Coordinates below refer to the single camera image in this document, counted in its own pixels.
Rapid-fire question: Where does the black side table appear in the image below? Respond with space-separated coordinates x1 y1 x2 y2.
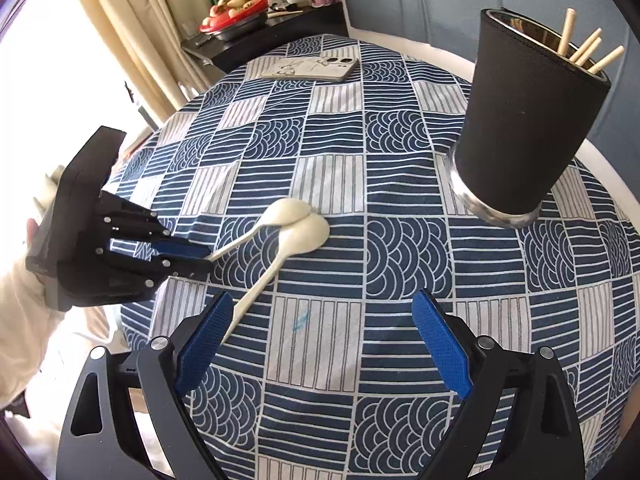
181 1 351 74

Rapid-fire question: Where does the white ceramic spoon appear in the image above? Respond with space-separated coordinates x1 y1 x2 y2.
207 198 316 262
221 212 331 343

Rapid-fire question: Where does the smartphone with printed case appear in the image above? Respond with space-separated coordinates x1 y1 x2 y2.
261 55 359 84

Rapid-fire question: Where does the black cylindrical utensil holder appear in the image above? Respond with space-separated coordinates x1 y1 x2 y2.
447 7 612 229

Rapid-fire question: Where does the person's left hand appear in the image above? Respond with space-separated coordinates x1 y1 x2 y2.
25 165 67 258

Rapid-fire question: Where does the person's left forearm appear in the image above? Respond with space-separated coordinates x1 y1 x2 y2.
0 259 110 413

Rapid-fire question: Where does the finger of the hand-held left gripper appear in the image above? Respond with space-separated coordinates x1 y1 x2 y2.
97 240 214 283
100 190 212 260

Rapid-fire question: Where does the blue white patterned tablecloth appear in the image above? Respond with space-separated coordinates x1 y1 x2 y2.
107 34 640 480

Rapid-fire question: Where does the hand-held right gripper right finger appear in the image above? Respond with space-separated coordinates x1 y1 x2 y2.
411 290 586 480

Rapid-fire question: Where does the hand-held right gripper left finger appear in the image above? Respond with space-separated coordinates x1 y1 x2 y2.
57 291 235 480

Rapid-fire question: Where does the red fruit bowl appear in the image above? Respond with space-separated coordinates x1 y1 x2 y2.
200 0 272 42

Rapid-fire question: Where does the beige curtain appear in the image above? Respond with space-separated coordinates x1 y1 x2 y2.
62 0 227 128

